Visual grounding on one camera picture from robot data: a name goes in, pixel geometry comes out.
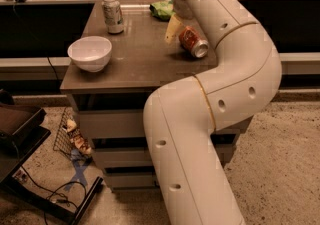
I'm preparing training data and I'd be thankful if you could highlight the white bowl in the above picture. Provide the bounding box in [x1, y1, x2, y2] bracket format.
[67, 36, 112, 72]

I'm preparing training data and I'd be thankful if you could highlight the snack bag in basket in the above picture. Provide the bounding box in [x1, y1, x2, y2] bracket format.
[66, 119, 92, 155]

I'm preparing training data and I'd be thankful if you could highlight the grey drawer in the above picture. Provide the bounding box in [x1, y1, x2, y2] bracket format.
[92, 134, 238, 169]
[74, 109, 251, 141]
[104, 166, 159, 190]

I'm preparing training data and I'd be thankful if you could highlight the wire basket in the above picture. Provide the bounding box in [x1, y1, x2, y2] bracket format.
[53, 108, 74, 160]

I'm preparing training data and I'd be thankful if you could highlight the black cart stand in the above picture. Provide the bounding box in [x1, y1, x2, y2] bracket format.
[0, 89, 103, 225]

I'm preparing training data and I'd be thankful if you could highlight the orange coke can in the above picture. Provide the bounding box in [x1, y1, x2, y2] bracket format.
[179, 26, 209, 58]

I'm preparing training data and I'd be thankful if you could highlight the bottom grey drawer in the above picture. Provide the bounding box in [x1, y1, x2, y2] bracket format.
[104, 166, 159, 190]

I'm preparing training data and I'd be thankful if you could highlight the green chip bag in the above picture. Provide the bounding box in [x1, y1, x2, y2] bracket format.
[149, 0, 174, 21]

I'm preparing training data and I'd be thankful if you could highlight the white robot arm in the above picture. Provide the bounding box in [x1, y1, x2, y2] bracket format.
[143, 0, 282, 225]

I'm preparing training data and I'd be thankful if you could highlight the grey drawer cabinet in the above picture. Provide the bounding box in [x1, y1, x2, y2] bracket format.
[59, 0, 254, 193]

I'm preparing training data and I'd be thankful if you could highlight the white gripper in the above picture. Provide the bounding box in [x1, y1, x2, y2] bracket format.
[165, 0, 193, 44]

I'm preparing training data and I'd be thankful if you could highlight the green white soda can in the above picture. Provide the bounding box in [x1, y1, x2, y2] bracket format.
[102, 0, 124, 34]

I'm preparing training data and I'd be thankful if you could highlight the black floor cable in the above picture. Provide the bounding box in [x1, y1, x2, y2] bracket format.
[19, 165, 88, 225]

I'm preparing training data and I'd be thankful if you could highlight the top grey drawer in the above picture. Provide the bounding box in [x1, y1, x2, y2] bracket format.
[74, 109, 251, 141]

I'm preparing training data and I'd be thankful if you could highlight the middle grey drawer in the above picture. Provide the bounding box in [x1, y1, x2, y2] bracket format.
[92, 134, 238, 169]

